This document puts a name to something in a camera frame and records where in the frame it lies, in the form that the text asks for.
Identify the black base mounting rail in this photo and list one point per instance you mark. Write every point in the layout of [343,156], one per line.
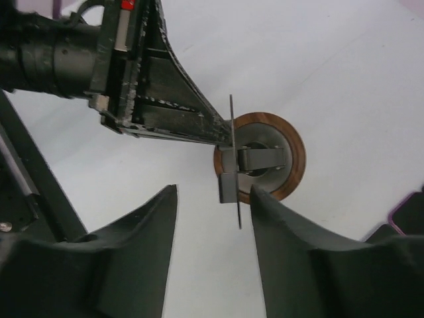
[32,200]

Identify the purple smartphone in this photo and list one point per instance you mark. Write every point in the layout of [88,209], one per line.
[407,217]

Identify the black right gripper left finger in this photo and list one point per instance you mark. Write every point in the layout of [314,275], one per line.
[120,270]

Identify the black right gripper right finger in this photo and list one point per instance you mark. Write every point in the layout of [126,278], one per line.
[309,271]

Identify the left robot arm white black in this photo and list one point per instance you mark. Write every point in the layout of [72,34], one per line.
[49,56]

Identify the dark glossy smartphone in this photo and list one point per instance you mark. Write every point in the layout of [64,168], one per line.
[383,232]

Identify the wooden base phone stand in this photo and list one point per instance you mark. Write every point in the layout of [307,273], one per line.
[266,151]

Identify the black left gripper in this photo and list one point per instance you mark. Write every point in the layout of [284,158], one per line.
[139,87]

